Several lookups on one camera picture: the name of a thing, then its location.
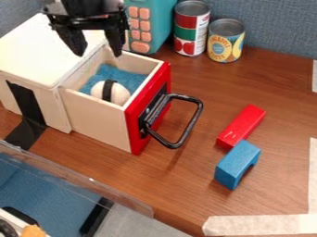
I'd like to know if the drawer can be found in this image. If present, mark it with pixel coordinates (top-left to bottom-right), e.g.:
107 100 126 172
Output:
57 43 205 156

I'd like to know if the cabinet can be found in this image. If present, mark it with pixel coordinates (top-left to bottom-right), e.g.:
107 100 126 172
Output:
0 12 109 134

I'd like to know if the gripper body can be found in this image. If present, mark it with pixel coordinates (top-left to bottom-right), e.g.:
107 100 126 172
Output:
41 0 131 31

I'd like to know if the blue arch block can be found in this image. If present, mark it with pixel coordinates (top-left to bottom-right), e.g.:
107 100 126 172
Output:
212 139 263 191

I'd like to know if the red block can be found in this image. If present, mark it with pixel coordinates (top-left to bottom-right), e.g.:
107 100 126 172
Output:
215 104 268 151

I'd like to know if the red and green can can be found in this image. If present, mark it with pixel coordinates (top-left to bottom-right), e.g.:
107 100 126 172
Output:
171 0 212 57

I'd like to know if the white toy with black band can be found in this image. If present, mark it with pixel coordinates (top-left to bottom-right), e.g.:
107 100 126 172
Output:
89 79 133 106

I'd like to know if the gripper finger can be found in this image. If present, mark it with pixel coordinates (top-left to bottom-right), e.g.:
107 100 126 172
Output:
104 27 128 58
53 25 90 57

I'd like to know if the yellow and blue can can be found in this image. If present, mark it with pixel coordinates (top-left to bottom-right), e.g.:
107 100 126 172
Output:
205 18 247 64

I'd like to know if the teal toy microwave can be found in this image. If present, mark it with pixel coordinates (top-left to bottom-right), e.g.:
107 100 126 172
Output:
120 0 180 56

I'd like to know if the blue cloth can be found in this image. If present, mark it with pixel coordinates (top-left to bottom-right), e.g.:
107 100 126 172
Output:
78 63 150 97

